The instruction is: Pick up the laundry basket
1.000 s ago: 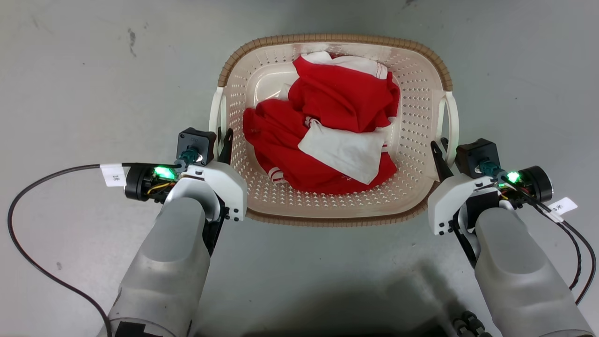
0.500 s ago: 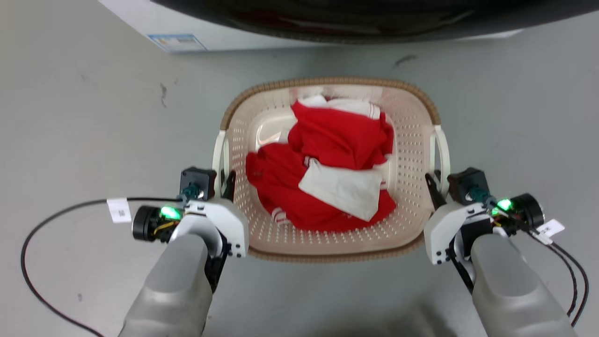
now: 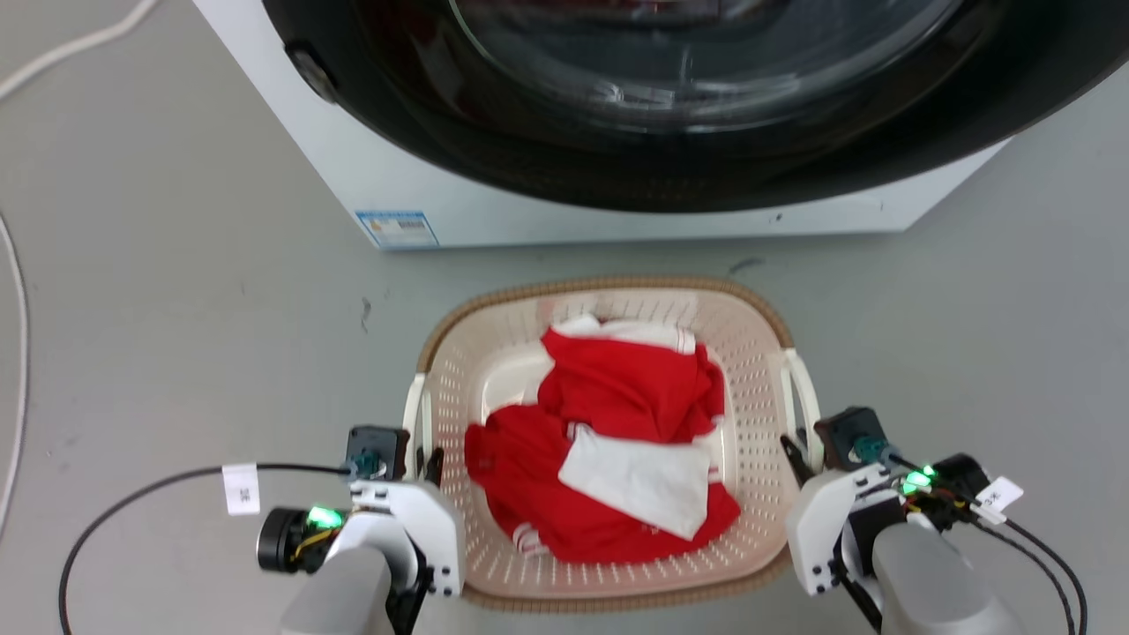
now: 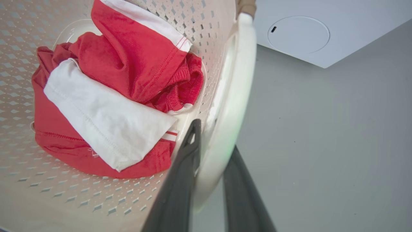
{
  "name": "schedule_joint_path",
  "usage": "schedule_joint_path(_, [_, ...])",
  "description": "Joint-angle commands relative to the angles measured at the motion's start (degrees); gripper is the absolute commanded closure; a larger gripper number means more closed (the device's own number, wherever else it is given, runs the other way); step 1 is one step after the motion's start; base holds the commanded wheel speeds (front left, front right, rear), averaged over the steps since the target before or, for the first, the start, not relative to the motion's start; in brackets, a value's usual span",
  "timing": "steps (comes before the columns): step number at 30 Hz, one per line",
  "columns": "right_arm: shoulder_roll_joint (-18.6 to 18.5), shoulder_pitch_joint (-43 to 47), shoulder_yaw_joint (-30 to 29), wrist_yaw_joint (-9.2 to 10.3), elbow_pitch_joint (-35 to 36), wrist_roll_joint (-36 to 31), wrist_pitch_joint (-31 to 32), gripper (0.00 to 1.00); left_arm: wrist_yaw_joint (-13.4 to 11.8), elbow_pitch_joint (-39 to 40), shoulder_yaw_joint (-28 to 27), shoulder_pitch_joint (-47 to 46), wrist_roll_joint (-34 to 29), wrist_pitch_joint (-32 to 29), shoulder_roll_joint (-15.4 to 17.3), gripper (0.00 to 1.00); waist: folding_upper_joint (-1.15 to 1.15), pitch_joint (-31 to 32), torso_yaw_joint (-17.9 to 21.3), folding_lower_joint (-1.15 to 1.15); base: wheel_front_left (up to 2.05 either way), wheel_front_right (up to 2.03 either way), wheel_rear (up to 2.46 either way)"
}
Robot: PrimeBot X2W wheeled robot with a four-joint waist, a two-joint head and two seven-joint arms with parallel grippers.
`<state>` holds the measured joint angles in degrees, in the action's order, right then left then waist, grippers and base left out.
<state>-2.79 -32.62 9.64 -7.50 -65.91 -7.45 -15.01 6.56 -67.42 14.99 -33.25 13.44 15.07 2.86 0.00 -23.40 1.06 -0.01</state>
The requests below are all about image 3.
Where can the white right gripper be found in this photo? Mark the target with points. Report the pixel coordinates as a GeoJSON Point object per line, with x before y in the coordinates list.
{"type": "Point", "coordinates": [816, 529]}

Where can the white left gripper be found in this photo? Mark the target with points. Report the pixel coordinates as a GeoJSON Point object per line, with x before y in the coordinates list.
{"type": "Point", "coordinates": [432, 529]}

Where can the beige perforated laundry basket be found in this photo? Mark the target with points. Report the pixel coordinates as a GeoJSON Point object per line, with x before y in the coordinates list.
{"type": "Point", "coordinates": [494, 353]}

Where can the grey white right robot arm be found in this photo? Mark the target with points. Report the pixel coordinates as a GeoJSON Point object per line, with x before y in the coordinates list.
{"type": "Point", "coordinates": [926, 573]}

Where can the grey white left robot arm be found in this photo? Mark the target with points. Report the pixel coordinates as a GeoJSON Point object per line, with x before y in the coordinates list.
{"type": "Point", "coordinates": [348, 582]}

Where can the red and white garment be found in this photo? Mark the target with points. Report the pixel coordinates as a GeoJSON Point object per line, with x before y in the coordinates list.
{"type": "Point", "coordinates": [617, 388]}

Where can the blue white energy label sticker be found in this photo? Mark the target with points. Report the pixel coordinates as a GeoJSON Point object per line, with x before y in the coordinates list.
{"type": "Point", "coordinates": [397, 228]}

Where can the white washing machine body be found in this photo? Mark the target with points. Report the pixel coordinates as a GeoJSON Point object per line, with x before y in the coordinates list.
{"type": "Point", "coordinates": [414, 190]}

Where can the black round washing machine door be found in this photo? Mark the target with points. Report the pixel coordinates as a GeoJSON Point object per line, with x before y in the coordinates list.
{"type": "Point", "coordinates": [547, 159]}

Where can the clear door glass bowl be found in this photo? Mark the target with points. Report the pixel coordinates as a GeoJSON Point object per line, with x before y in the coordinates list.
{"type": "Point", "coordinates": [706, 79]}

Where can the black door latch knob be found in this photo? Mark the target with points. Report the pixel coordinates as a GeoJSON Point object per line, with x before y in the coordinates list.
{"type": "Point", "coordinates": [313, 72]}

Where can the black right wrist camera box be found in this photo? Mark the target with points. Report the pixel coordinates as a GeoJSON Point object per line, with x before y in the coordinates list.
{"type": "Point", "coordinates": [848, 437]}

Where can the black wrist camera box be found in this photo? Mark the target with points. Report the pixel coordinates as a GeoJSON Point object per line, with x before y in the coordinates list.
{"type": "Point", "coordinates": [377, 451]}
{"type": "Point", "coordinates": [848, 437]}

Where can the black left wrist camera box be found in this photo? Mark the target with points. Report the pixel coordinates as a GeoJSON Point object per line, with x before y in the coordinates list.
{"type": "Point", "coordinates": [377, 451]}

